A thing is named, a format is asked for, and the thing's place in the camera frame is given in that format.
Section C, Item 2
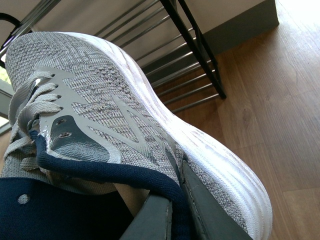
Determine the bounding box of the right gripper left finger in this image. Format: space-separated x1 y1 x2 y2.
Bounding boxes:
120 194 173 240

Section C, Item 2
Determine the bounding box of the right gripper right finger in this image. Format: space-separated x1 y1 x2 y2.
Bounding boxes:
180 160 251 240

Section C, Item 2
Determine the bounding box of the grey knit sneaker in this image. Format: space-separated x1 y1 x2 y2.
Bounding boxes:
0 32 273 240

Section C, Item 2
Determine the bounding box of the black metal shoe rack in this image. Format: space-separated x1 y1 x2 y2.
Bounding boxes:
0 0 227 114

